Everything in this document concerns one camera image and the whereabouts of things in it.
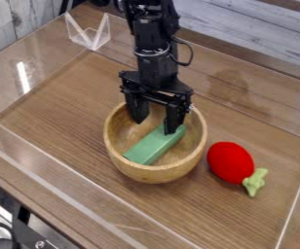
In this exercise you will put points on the black table leg bracket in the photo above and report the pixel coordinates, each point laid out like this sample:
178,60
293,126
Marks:
28,238

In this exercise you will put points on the brown wooden bowl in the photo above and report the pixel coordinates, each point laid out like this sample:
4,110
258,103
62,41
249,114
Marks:
122,133

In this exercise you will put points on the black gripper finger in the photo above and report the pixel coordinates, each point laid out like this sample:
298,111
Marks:
138,107
174,118

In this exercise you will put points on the clear acrylic corner bracket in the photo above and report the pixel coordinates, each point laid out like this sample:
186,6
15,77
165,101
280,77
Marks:
89,37

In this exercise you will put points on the clear acrylic tray walls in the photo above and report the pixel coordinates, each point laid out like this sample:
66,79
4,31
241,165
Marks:
59,90

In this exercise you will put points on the red plush strawberry toy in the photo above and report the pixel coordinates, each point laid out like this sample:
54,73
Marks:
231,164

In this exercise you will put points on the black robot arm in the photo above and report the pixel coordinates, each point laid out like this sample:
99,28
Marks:
153,24

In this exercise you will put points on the green rectangular block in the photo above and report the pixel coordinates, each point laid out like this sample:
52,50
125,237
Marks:
153,145

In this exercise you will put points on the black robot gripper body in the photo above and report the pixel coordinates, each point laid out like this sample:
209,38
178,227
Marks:
154,81

